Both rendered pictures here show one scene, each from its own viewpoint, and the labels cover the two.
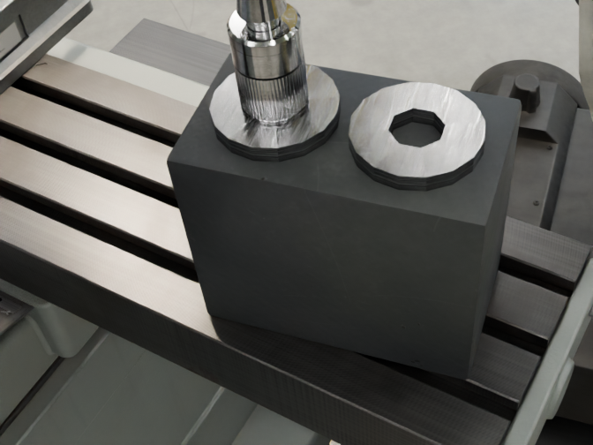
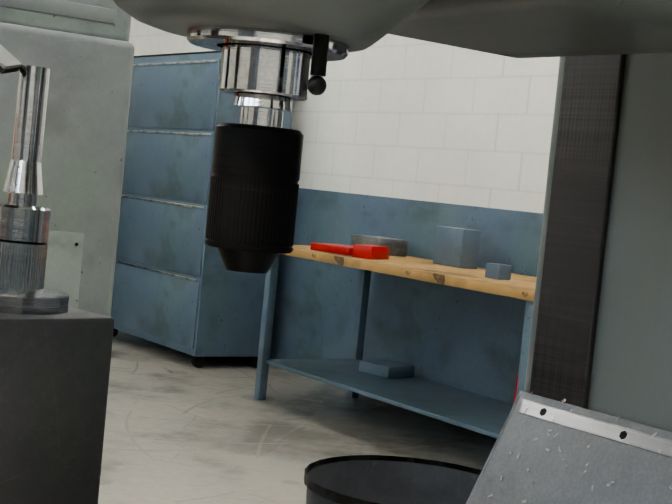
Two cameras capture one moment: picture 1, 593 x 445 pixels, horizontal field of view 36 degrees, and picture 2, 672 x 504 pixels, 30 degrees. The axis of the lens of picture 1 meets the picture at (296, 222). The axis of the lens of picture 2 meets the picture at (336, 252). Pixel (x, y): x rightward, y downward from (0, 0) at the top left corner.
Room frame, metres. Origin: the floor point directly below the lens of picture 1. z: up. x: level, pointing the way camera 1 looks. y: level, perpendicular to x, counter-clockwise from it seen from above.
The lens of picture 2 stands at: (1.35, 0.58, 1.24)
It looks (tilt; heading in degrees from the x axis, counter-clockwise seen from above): 3 degrees down; 199
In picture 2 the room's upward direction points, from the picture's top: 6 degrees clockwise
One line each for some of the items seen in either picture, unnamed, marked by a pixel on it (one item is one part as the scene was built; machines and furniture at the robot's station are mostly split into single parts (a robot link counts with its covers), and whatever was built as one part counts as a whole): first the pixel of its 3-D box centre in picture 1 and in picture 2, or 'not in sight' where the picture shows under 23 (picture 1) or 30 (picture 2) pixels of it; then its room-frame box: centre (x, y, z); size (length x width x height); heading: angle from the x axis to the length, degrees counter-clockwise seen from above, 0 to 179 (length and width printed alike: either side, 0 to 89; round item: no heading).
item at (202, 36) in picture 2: not in sight; (268, 42); (0.73, 0.32, 1.31); 0.09 x 0.09 x 0.01
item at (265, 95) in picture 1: (270, 68); (17, 254); (0.47, 0.00, 1.16); 0.05 x 0.05 x 0.06
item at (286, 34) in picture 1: (264, 26); (21, 211); (0.47, 0.00, 1.19); 0.05 x 0.05 x 0.01
